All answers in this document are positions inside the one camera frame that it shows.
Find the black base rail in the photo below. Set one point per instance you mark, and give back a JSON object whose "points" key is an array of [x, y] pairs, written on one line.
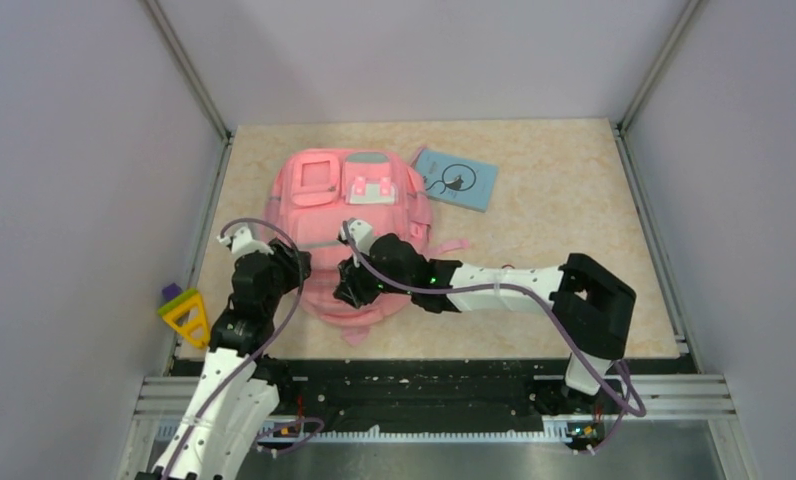
{"points": [[429, 396]]}

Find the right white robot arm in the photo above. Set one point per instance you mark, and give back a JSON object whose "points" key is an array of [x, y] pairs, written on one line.
{"points": [[589, 306]]}

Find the light blue book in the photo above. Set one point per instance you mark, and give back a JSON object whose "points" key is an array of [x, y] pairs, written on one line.
{"points": [[456, 180]]}

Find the yellow triangle ruler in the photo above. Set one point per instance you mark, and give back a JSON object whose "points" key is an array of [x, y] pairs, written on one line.
{"points": [[186, 315]]}

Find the purple block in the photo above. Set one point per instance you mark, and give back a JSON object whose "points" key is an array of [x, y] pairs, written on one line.
{"points": [[170, 292]]}

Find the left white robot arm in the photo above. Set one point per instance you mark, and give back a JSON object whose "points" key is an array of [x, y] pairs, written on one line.
{"points": [[230, 404]]}

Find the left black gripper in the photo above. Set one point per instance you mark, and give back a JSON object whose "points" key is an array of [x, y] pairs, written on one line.
{"points": [[289, 259]]}

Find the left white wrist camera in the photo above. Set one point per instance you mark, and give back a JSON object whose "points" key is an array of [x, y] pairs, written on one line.
{"points": [[240, 241]]}

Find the pink student backpack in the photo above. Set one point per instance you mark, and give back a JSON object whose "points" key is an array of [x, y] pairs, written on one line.
{"points": [[318, 190]]}

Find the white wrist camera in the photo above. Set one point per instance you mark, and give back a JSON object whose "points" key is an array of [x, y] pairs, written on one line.
{"points": [[357, 232], [240, 241]]}

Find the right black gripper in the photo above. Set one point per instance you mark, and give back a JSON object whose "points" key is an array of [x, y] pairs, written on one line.
{"points": [[352, 288]]}

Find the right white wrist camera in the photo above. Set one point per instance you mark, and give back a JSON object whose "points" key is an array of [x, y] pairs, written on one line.
{"points": [[357, 232]]}

